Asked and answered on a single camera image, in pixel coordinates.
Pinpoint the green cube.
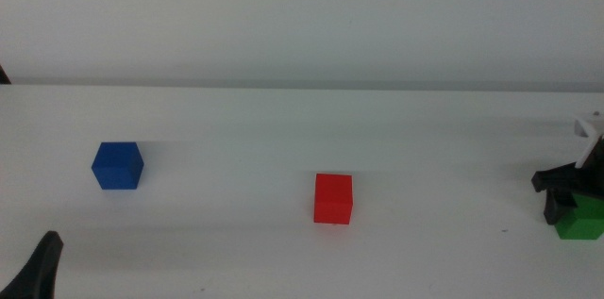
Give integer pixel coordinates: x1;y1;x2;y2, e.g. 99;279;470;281
554;193;604;241

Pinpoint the blue cube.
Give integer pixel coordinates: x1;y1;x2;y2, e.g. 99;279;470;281
91;141;145;191

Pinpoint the red cube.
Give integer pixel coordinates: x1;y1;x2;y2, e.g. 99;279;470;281
313;173;354;225

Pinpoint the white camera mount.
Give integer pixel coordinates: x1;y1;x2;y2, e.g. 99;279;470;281
574;110;604;170

